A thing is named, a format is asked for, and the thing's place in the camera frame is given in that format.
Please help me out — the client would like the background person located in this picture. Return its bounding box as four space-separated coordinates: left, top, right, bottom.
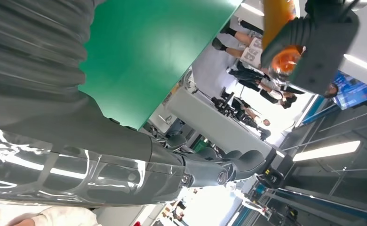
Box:
258 89 292 110
228 61 306 104

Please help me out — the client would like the person in numbered shirt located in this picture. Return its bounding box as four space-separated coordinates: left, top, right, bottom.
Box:
211 28 263 69

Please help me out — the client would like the black video camera tripod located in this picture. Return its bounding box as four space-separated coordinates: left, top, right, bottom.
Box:
211 92 249 121

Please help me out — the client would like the ceiling light panel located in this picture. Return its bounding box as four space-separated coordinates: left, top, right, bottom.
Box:
292 140 361 162

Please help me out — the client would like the seated person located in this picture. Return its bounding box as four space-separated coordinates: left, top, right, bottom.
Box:
13 206 103 226

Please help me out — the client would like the blue wall screen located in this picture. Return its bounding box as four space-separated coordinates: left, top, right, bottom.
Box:
333 71 367 110

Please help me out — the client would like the person behind tripod camera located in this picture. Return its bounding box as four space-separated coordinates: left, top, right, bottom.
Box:
241 106 271 127

